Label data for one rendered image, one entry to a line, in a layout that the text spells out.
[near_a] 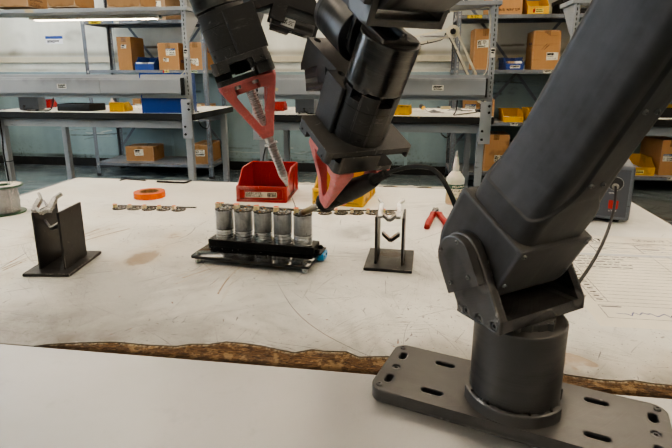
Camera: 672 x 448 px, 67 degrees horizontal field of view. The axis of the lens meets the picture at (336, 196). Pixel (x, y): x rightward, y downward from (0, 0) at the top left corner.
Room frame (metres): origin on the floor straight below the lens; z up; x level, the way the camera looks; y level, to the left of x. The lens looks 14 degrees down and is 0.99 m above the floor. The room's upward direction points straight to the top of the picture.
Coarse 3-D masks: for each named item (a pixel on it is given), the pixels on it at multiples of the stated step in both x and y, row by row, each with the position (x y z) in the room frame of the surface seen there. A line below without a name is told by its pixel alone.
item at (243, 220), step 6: (240, 210) 0.65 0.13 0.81; (234, 216) 0.65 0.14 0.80; (240, 216) 0.64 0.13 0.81; (246, 216) 0.64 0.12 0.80; (252, 216) 0.66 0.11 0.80; (240, 222) 0.64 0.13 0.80; (246, 222) 0.64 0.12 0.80; (252, 222) 0.65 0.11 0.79; (240, 228) 0.64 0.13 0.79; (246, 228) 0.64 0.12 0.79; (252, 228) 0.65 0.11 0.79; (240, 234) 0.64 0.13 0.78; (246, 234) 0.64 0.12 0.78; (252, 234) 0.65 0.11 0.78; (240, 240) 0.64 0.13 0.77; (246, 240) 0.64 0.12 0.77
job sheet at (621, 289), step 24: (600, 240) 0.71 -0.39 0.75; (624, 240) 0.71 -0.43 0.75; (648, 240) 0.71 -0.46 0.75; (576, 264) 0.61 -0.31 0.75; (600, 264) 0.61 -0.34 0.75; (624, 264) 0.61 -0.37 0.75; (648, 264) 0.61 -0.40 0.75; (600, 288) 0.54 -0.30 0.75; (624, 288) 0.54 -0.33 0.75; (648, 288) 0.54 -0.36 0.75; (600, 312) 0.48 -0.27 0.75; (624, 312) 0.48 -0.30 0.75; (648, 312) 0.48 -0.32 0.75
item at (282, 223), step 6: (276, 216) 0.63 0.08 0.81; (282, 216) 0.63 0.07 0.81; (288, 216) 0.63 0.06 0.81; (276, 222) 0.63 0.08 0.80; (282, 222) 0.63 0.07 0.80; (288, 222) 0.63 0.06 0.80; (276, 228) 0.63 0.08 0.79; (282, 228) 0.63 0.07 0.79; (288, 228) 0.63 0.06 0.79; (276, 234) 0.63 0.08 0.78; (282, 234) 0.63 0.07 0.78; (288, 234) 0.63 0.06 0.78; (276, 240) 0.63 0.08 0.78; (282, 240) 0.63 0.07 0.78; (288, 240) 0.63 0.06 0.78
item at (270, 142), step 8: (248, 96) 0.61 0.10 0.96; (256, 96) 0.61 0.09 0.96; (256, 104) 0.61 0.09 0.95; (256, 112) 0.61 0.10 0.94; (264, 120) 0.61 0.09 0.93; (272, 136) 0.62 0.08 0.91; (272, 144) 0.61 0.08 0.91; (272, 152) 0.61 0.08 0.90; (280, 160) 0.62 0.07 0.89; (280, 168) 0.62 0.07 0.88; (280, 176) 0.62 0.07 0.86
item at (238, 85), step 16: (224, 80) 0.60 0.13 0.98; (240, 80) 0.58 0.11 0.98; (256, 80) 0.59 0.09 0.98; (272, 80) 0.59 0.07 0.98; (224, 96) 0.58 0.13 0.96; (272, 96) 0.60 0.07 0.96; (240, 112) 0.59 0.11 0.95; (272, 112) 0.61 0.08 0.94; (256, 128) 0.60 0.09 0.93; (272, 128) 0.61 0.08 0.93
